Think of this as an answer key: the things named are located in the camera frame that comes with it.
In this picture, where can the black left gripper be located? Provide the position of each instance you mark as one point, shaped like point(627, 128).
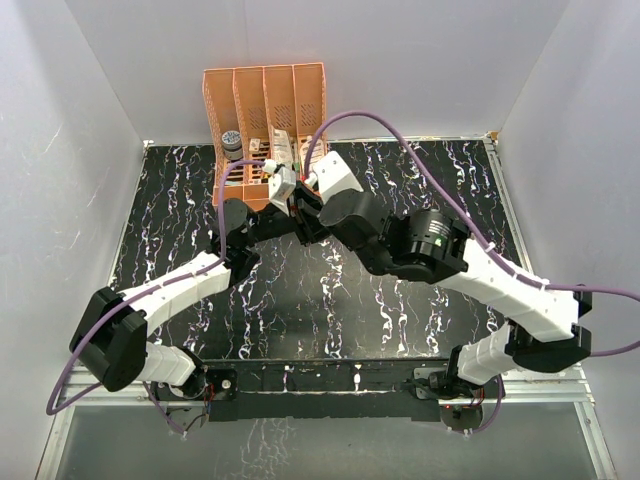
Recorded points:
point(308, 203)

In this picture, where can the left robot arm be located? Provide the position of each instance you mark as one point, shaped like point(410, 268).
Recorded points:
point(111, 339)

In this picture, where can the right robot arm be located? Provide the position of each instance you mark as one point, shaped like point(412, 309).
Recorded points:
point(541, 332)

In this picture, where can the oval white blister pack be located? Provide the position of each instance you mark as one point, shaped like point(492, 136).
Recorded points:
point(319, 150)

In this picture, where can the white product packet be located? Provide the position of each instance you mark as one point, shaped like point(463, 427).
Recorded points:
point(281, 148)

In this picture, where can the small white card box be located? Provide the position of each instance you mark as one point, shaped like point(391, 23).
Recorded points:
point(254, 145)

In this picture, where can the orange plastic desk organizer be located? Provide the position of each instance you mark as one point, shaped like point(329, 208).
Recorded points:
point(254, 100)

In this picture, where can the grey round tin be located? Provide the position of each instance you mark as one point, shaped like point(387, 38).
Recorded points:
point(231, 141)

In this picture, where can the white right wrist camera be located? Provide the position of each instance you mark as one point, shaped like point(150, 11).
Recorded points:
point(331, 175)

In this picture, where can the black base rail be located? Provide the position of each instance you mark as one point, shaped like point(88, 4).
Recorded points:
point(233, 390)

